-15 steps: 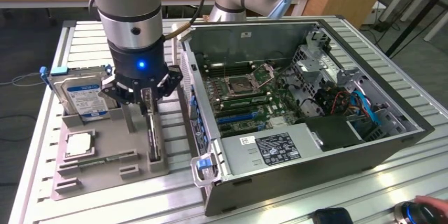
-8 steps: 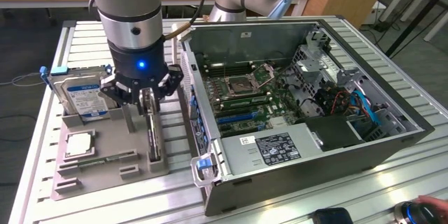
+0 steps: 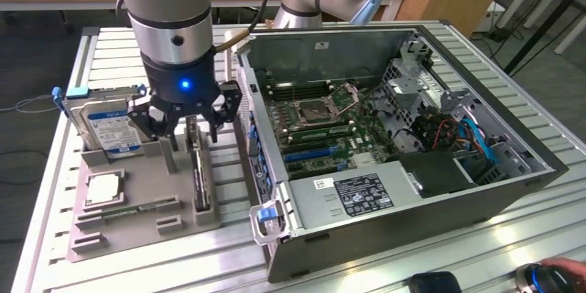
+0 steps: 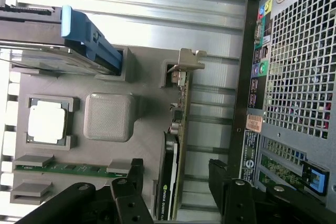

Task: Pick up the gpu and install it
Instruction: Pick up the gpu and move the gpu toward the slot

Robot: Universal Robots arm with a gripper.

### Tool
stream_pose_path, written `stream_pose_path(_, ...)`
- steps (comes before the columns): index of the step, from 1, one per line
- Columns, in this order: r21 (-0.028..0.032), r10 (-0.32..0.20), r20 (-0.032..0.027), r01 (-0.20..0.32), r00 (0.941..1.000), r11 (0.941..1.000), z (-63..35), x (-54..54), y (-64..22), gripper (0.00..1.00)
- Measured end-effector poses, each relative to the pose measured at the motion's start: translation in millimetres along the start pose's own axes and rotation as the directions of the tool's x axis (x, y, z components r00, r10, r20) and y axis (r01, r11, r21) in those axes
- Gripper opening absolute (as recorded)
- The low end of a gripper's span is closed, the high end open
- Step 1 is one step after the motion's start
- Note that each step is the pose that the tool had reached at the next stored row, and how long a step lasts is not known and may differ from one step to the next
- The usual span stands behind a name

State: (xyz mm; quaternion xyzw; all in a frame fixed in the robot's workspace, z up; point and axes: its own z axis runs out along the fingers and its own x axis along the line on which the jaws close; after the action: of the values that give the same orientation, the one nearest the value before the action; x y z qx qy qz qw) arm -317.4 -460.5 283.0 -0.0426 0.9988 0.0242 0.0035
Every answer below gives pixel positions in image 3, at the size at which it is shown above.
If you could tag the black plastic shroud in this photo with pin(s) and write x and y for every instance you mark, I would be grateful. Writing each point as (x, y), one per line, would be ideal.
(435, 173)

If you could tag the silver chipset heatsink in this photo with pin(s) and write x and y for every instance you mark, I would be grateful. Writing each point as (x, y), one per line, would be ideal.
(366, 160)

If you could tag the metal socket cover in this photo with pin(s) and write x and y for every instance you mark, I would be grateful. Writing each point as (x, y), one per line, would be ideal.
(343, 95)

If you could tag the graphics card with metal bracket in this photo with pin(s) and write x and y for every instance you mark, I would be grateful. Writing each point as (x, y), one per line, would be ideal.
(200, 176)

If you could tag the long PCIe expansion slot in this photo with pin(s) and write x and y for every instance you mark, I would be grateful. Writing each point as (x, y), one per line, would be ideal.
(306, 145)
(306, 153)

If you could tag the grey power supply unit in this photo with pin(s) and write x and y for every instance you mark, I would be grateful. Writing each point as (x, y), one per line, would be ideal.
(320, 204)

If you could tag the hard disk with blue caddy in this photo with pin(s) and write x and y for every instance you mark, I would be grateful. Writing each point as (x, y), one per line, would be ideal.
(105, 128)

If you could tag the silver CPU chip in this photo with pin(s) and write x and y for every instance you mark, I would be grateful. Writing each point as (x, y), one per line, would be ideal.
(105, 188)

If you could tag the thin socket locking lever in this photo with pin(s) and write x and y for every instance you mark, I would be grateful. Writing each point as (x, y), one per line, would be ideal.
(292, 90)

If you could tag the white table frame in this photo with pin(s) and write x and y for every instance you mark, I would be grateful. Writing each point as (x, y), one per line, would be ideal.
(567, 39)

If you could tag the blue case latch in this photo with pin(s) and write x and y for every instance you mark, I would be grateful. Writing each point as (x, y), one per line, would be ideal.
(267, 213)

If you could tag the green RAM stick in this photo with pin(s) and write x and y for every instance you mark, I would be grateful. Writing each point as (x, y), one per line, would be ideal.
(320, 132)
(120, 212)

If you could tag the round black silver 3D mouse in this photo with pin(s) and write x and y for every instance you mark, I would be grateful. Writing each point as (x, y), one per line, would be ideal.
(526, 281)

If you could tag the perforated metal disk bay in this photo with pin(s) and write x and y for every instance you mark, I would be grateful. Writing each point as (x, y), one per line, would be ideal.
(403, 83)

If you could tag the black phone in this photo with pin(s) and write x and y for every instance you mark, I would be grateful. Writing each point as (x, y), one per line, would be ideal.
(435, 284)

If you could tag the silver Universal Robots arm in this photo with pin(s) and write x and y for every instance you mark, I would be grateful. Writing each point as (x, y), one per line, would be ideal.
(169, 5)

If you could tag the CPU socket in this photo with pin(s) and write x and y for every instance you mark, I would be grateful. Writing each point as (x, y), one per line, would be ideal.
(315, 113)

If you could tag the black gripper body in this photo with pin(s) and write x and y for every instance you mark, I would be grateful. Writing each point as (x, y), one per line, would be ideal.
(183, 83)

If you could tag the grey plastic parts rack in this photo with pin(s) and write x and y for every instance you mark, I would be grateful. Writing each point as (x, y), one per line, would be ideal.
(151, 197)

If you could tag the green motherboard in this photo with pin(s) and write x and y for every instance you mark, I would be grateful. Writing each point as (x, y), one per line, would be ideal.
(362, 142)

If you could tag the black metal pole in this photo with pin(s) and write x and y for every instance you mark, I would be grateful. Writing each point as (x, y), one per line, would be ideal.
(546, 29)

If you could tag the open black PC case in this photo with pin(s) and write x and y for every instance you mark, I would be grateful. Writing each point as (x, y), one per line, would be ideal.
(388, 238)

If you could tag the person's hand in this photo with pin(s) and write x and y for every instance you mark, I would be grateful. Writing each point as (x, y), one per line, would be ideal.
(571, 268)

